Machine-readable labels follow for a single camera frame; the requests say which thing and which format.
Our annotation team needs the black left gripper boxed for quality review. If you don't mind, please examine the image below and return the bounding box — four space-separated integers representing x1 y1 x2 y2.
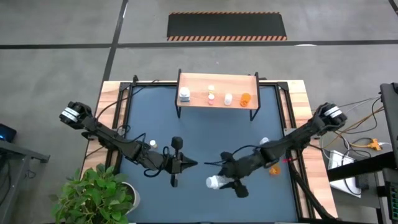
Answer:
144 136 199 188

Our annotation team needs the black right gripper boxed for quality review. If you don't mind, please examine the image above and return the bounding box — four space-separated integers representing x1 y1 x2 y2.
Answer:
216 151 267 199

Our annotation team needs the white Trader Joe's melatonin bottle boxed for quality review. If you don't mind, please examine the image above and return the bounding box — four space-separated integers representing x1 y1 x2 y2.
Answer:
205 175 233 190
178 86 192 103

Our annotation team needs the orange capless pill vial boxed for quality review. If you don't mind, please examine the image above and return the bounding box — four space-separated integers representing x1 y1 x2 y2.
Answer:
268 164 282 177
239 92 252 108

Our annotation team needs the blue-grey table mat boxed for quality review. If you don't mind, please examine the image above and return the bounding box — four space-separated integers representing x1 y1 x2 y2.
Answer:
119 85 299 223

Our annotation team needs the white plant pot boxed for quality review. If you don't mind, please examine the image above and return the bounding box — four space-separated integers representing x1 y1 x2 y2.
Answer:
119 181 141 215

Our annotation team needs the green potted plant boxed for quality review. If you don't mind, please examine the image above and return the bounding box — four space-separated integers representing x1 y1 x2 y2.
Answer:
48 163 136 224

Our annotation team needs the white box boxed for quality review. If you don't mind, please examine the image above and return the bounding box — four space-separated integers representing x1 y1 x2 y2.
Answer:
328 149 363 198

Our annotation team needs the black hazard-striped floor mat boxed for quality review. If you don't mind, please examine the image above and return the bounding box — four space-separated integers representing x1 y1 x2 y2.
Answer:
166 11 288 42

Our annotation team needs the yellow power splitter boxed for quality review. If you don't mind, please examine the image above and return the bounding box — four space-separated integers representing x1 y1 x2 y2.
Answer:
351 138 389 152

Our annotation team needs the black equipment rack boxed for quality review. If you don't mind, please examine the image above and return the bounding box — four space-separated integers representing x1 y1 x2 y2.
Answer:
384 167 398 224

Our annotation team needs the grey metal stand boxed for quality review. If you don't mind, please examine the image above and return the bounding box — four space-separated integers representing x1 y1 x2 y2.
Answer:
0 139 51 224

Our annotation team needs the computer monitor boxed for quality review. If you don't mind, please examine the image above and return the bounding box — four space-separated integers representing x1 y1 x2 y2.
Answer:
379 82 398 169

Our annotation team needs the black device with blue light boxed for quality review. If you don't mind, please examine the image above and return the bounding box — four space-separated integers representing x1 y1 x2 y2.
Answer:
0 123 17 143

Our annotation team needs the black corrugated cable conduit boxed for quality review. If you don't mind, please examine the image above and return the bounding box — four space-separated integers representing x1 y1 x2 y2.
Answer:
287 149 338 221

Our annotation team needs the black aluminium table frame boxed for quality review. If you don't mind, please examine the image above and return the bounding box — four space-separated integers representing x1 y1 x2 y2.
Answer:
105 74 315 224

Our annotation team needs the wooden shelf with black frame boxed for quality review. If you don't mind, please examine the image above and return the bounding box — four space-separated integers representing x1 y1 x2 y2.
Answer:
174 68 261 122

